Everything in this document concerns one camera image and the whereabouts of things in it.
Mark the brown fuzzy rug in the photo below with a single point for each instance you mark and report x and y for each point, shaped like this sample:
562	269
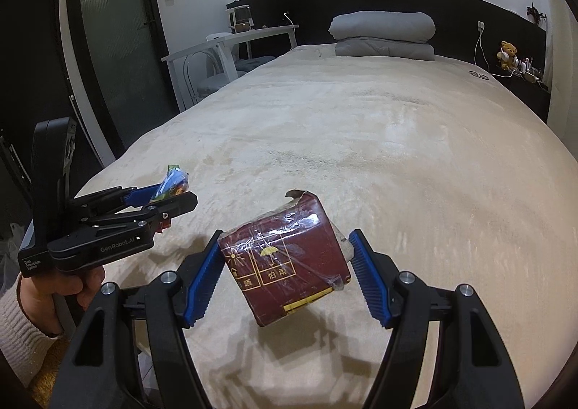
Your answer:
41	386

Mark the red green snack bag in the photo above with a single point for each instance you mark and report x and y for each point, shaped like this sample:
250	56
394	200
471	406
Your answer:
174	183

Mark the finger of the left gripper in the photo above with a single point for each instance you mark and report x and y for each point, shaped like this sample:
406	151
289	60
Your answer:
155	216
113	200

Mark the kettle on desk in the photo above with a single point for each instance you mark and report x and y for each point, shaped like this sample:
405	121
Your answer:
240	19

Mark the dark red box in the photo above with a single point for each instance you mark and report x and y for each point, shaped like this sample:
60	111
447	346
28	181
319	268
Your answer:
287	258

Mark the black potted plant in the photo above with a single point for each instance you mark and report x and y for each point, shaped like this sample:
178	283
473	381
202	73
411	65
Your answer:
535	14

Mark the beige bed blanket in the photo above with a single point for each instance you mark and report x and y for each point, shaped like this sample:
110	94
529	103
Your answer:
447	172

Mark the dark door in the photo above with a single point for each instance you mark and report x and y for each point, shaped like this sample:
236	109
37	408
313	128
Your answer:
119	46

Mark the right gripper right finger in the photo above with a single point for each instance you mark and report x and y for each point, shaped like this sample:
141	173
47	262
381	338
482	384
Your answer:
472	368

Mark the left bare hand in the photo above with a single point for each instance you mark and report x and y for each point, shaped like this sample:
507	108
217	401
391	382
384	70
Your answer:
37	295

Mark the white desk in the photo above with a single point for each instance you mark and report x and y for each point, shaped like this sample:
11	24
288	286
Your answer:
223	46

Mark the white chair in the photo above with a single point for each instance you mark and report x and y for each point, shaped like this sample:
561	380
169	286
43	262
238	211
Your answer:
215	75

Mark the brown teddy bear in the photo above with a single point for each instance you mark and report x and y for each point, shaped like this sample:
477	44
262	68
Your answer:
507	56

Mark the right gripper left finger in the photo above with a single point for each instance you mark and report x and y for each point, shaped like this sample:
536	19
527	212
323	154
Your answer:
100	368

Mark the grey folded duvet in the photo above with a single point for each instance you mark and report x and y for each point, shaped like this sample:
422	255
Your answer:
384	33

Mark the black headboard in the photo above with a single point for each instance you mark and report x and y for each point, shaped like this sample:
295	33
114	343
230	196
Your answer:
468	30

